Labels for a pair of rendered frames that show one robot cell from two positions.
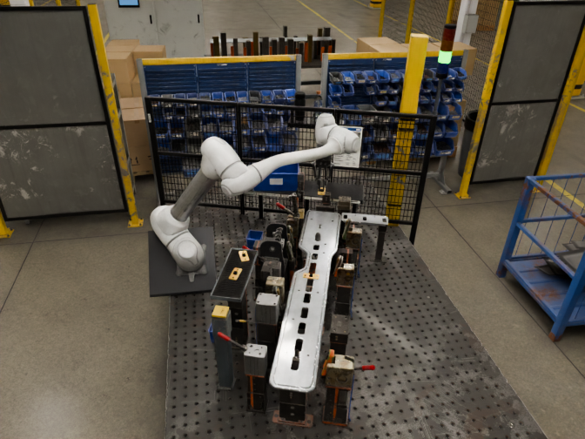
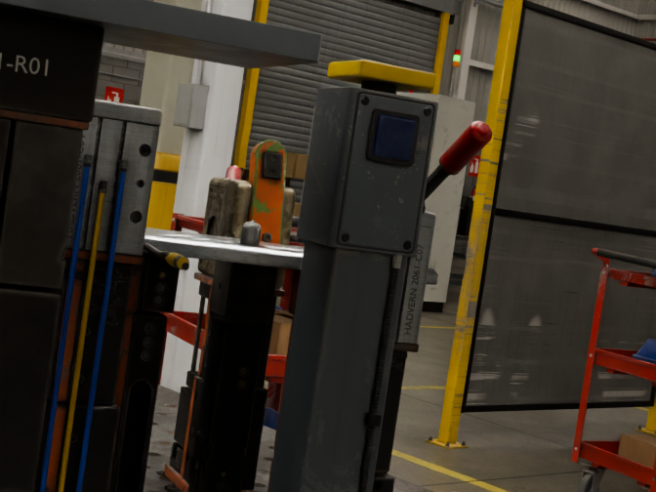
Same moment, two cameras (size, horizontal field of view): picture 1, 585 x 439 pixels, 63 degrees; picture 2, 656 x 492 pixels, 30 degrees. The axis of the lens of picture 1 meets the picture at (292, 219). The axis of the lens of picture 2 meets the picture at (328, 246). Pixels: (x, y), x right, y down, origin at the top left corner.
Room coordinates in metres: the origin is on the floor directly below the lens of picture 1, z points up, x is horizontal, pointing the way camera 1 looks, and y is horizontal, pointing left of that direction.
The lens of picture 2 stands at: (1.97, 1.04, 1.07)
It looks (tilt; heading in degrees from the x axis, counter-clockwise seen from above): 3 degrees down; 239
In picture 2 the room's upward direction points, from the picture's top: 8 degrees clockwise
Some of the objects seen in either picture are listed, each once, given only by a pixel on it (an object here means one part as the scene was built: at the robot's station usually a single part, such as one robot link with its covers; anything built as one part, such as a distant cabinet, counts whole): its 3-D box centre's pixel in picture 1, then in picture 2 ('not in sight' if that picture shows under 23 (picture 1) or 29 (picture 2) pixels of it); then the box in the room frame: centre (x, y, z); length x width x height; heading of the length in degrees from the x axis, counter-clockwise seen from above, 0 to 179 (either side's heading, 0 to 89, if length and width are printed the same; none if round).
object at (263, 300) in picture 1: (267, 331); (66, 355); (1.63, 0.11, 0.90); 0.13 x 0.10 x 0.41; 82
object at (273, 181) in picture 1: (276, 176); not in sight; (2.87, 0.11, 1.09); 0.30 x 0.17 x 0.13; 92
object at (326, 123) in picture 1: (326, 129); not in sight; (2.39, -0.17, 1.63); 0.13 x 0.11 x 0.16; 40
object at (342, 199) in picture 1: (342, 222); not in sight; (2.65, -0.33, 0.88); 0.08 x 0.08 x 0.36; 82
